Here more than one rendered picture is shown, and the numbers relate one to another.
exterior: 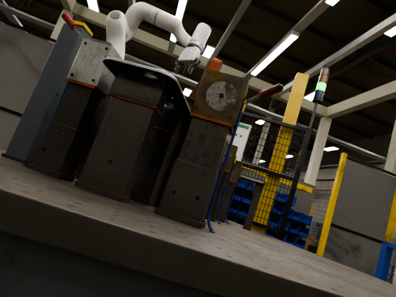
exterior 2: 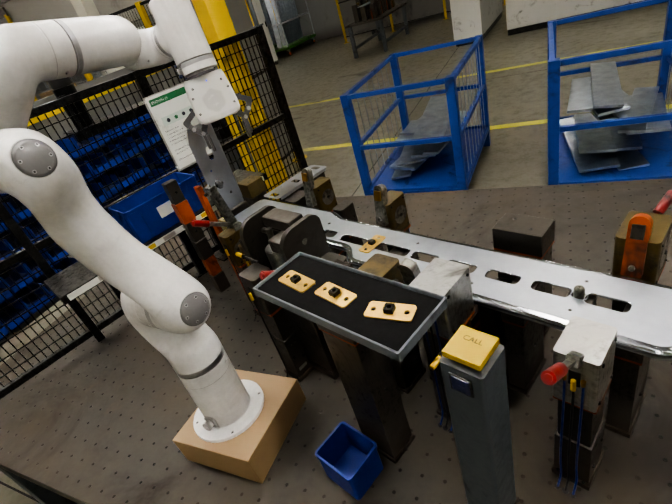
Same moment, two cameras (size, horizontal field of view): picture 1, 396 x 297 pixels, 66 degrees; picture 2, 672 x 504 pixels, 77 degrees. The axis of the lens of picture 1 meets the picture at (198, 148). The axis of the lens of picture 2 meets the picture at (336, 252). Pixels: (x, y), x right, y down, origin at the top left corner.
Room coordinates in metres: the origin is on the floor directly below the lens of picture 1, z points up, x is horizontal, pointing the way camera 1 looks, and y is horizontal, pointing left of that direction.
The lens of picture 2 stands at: (0.75, 0.89, 1.63)
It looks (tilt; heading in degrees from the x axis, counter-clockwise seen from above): 32 degrees down; 311
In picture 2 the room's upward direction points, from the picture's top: 18 degrees counter-clockwise
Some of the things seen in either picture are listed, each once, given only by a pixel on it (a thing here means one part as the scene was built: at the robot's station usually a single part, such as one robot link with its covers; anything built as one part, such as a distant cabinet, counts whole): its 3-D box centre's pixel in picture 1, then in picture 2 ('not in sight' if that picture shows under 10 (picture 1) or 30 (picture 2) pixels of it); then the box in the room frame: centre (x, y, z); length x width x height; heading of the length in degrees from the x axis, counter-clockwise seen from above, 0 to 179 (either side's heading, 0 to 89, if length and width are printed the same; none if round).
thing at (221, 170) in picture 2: not in sight; (215, 168); (2.05, -0.09, 1.17); 0.12 x 0.01 x 0.34; 79
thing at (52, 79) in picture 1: (50, 94); (483, 441); (0.92, 0.48, 0.92); 0.08 x 0.08 x 0.44; 79
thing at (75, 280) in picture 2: not in sight; (166, 224); (2.26, 0.09, 1.02); 0.90 x 0.22 x 0.03; 79
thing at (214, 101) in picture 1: (210, 149); (636, 290); (0.72, -0.03, 0.88); 0.14 x 0.09 x 0.36; 79
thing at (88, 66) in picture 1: (72, 108); (578, 415); (0.79, 0.34, 0.88); 0.12 x 0.07 x 0.36; 79
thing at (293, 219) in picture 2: not in sight; (304, 293); (1.47, 0.24, 0.95); 0.18 x 0.13 x 0.49; 169
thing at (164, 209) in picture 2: not in sight; (159, 205); (2.25, 0.07, 1.10); 0.30 x 0.17 x 0.13; 80
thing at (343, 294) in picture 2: not in sight; (334, 292); (1.18, 0.43, 1.17); 0.08 x 0.04 x 0.01; 165
